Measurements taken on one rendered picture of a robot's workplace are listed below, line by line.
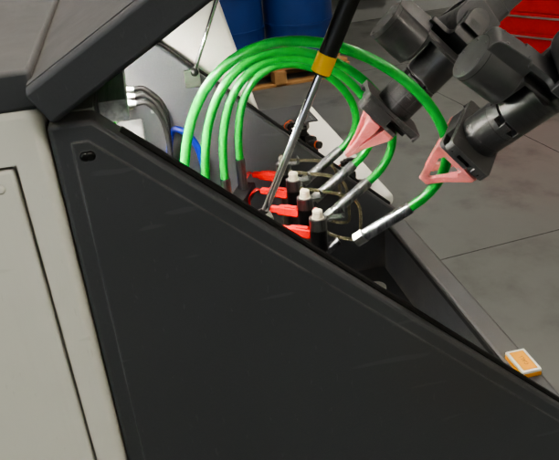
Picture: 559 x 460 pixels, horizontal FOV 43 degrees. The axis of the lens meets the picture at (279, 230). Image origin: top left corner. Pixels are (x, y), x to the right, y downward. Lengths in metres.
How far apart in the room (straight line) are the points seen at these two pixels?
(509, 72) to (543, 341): 2.02
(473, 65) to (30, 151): 0.48
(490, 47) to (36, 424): 0.63
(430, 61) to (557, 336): 1.93
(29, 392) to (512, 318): 2.32
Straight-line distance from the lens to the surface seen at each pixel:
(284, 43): 0.92
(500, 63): 0.84
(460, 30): 1.03
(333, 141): 1.85
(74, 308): 0.71
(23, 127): 0.64
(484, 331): 1.17
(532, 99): 0.86
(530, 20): 5.34
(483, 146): 0.91
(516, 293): 3.04
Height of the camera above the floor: 1.63
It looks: 28 degrees down
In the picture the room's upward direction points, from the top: 5 degrees counter-clockwise
